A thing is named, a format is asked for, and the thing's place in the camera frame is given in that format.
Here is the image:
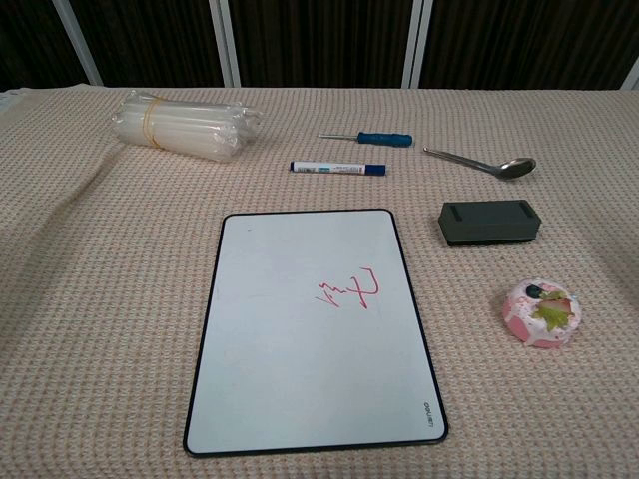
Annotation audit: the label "grey whiteboard eraser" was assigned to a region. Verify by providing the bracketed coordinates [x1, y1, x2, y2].
[436, 199, 544, 248]

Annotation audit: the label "white dry-erase board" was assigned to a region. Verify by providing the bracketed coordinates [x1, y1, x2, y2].
[182, 208, 450, 458]

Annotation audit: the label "blue handled screwdriver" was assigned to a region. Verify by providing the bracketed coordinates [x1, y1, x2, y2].
[318, 130, 415, 149]

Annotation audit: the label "scissors with black handles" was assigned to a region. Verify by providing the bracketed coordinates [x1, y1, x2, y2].
[422, 145, 538, 182]

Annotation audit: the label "bundle of clear plastic tubes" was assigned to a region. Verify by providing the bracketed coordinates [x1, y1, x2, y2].
[110, 89, 265, 164]

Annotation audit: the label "yellow rubber band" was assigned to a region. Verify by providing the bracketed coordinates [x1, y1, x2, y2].
[141, 98, 165, 149]

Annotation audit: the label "pink toy donut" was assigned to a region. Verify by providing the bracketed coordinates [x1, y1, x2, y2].
[501, 278, 583, 350]

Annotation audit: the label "beige waffle tablecloth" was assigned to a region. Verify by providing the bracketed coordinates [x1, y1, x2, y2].
[0, 86, 639, 479]

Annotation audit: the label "whiteboard marker with blue cap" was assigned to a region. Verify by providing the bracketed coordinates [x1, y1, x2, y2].
[288, 160, 390, 178]

